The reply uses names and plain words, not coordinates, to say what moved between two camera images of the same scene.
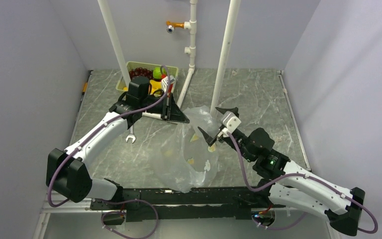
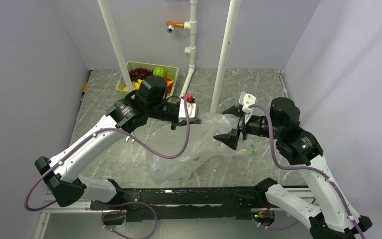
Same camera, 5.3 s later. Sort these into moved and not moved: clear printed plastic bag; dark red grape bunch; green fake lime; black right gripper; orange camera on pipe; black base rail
Moved: black right gripper; clear printed plastic bag
Not moved: dark red grape bunch; black base rail; green fake lime; orange camera on pipe
